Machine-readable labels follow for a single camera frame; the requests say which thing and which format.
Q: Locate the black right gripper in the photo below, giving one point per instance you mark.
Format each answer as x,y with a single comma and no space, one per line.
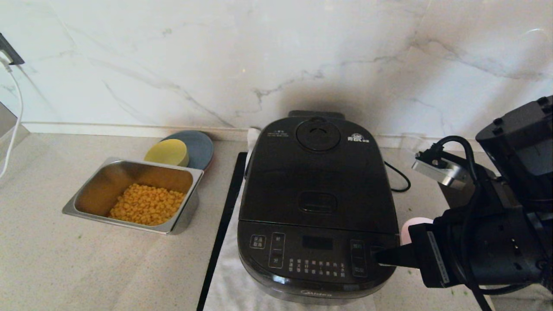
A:
427,255

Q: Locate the white round bowl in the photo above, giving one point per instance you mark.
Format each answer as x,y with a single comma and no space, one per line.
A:
410,226

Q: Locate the black rice cooker lid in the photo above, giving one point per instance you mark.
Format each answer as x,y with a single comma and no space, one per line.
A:
319,181

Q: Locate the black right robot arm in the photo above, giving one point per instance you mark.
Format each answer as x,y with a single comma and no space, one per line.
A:
510,216

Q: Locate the black rice cooker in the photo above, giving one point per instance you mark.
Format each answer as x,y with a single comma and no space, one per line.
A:
302,268

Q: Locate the white towel under cooker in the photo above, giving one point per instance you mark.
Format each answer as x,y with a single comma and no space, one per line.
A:
224,280

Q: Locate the yellow small bowl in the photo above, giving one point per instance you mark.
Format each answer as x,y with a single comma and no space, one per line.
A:
166,152

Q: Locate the stainless steel sink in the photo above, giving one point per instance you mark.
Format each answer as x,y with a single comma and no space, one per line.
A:
453,194

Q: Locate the clear glass cup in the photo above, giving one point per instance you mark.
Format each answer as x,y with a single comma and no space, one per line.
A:
410,144

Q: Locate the blue-grey round plate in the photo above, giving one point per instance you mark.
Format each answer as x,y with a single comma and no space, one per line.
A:
201,149

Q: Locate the yellow corn kernels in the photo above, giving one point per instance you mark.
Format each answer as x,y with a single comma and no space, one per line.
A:
147,205

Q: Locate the stainless steel tray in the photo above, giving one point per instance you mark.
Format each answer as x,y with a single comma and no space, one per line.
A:
99,190

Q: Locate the grey appliance edge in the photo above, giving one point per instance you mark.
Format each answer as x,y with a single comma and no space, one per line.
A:
6,125

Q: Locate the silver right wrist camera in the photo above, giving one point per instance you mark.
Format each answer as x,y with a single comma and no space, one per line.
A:
440,168

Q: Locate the black wall socket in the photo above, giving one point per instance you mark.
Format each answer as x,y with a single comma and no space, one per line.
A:
11,54

